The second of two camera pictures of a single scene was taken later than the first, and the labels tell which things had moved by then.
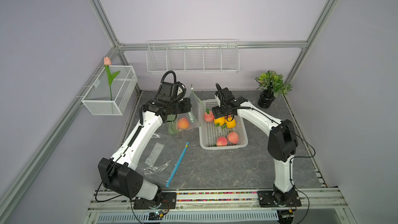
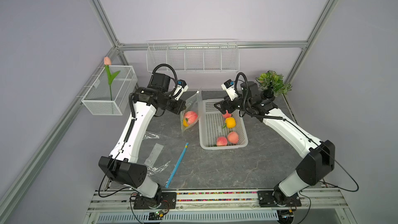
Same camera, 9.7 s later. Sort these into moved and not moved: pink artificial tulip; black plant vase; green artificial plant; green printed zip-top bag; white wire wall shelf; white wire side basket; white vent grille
Moved: green printed zip-top bag
Not moved: white vent grille; white wire side basket; green artificial plant; black plant vase; white wire wall shelf; pink artificial tulip
